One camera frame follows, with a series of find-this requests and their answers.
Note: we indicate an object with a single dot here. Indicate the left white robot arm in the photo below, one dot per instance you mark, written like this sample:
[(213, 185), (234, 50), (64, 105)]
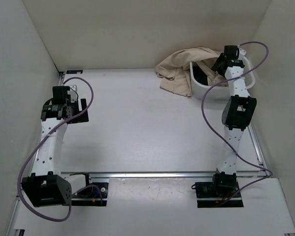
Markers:
[(45, 186)]

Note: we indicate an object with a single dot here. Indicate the blue corner label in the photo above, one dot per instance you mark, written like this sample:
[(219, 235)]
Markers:
[(74, 71)]

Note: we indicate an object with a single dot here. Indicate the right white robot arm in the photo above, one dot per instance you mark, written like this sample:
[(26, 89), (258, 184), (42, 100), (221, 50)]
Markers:
[(236, 115)]

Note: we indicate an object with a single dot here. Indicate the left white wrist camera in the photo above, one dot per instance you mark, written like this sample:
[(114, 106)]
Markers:
[(73, 88)]

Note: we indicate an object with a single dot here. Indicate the beige trousers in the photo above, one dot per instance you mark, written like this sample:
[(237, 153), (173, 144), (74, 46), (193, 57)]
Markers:
[(174, 70)]

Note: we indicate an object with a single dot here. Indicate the black trousers in basket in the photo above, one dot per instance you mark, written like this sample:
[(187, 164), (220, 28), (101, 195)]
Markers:
[(200, 76)]

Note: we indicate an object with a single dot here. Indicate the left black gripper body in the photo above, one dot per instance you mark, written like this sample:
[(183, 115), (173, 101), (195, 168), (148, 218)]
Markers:
[(74, 108)]

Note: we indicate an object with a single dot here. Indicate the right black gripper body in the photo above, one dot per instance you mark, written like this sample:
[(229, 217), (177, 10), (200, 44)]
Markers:
[(221, 72)]

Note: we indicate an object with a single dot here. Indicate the white plastic basket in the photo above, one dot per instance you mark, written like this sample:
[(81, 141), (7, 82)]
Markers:
[(199, 88)]

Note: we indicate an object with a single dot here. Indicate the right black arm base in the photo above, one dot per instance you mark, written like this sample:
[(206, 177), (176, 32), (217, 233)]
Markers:
[(222, 191)]

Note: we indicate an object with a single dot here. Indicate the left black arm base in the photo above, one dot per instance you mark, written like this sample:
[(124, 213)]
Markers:
[(92, 196)]

